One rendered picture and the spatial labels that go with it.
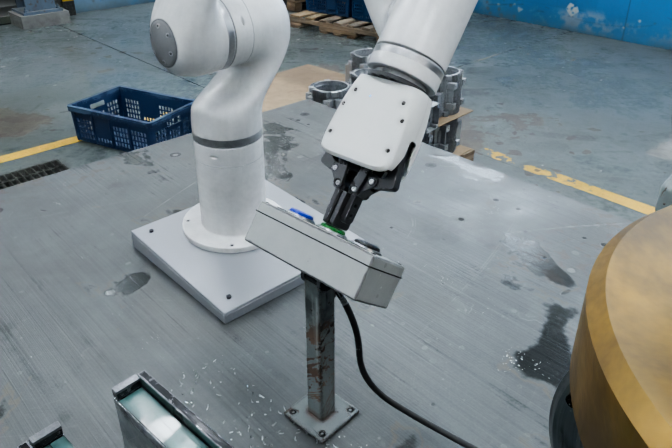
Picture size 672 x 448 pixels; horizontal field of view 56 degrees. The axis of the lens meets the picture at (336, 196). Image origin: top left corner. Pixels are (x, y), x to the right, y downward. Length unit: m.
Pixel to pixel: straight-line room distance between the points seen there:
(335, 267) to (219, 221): 0.51
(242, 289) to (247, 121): 0.27
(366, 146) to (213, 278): 0.47
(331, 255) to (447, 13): 0.28
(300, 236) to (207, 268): 0.42
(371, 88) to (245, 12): 0.36
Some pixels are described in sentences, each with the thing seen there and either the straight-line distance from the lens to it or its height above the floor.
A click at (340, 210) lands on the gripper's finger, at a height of 1.09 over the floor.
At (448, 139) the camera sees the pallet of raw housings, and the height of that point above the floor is 0.23.
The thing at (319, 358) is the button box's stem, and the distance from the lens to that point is 0.77.
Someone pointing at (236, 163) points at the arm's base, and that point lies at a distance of 1.06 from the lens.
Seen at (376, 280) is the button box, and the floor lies 1.05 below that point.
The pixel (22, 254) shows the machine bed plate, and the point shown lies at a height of 0.80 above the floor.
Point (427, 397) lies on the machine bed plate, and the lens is 0.89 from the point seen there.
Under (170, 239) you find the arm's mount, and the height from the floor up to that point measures 0.83.
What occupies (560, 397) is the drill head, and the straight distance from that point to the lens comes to 0.55.
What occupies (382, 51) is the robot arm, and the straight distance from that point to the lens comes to 0.70.
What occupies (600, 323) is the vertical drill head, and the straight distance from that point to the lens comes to 0.17.
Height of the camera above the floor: 1.43
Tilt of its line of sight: 28 degrees down
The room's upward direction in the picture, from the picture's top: straight up
